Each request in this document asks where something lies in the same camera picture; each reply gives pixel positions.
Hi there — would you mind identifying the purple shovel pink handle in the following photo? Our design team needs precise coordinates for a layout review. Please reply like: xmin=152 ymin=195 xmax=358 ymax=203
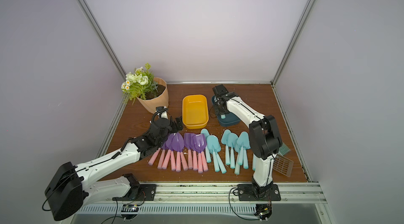
xmin=194 ymin=134 xmax=208 ymax=172
xmin=184 ymin=133 xmax=193 ymax=170
xmin=157 ymin=134 xmax=174 ymax=169
xmin=189 ymin=133 xmax=203 ymax=174
xmin=171 ymin=133 xmax=188 ymax=172
xmin=148 ymin=148 xmax=161 ymax=166

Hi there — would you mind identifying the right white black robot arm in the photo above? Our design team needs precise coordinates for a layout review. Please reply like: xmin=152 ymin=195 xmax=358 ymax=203
xmin=213 ymin=84 xmax=283 ymax=193

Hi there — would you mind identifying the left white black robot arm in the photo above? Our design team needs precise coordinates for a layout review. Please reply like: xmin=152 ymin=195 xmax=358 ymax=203
xmin=45 ymin=107 xmax=184 ymax=221

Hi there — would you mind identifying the dark teal storage box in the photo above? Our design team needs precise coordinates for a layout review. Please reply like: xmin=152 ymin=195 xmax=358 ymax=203
xmin=209 ymin=96 xmax=241 ymax=127

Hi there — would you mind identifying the yellow storage box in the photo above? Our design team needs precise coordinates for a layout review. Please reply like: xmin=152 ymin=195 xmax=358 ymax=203
xmin=182 ymin=95 xmax=209 ymax=129

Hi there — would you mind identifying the terracotta flower pot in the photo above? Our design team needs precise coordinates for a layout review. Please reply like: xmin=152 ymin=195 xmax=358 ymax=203
xmin=137 ymin=77 xmax=169 ymax=114

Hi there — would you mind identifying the white flowers green plant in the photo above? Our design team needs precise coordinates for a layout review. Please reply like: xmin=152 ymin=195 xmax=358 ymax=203
xmin=121 ymin=63 xmax=158 ymax=103

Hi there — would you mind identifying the brown slotted scoop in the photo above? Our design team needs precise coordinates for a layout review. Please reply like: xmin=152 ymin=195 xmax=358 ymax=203
xmin=273 ymin=154 xmax=294 ymax=177

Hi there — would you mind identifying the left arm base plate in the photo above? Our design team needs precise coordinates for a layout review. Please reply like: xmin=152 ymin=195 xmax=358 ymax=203
xmin=113 ymin=184 xmax=157 ymax=201

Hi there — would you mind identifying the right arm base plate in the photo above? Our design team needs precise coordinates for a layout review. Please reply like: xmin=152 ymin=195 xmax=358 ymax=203
xmin=237 ymin=183 xmax=281 ymax=201

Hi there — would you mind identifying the aluminium front rail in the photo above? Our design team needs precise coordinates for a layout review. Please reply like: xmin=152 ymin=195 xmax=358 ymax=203
xmin=84 ymin=179 xmax=327 ymax=205

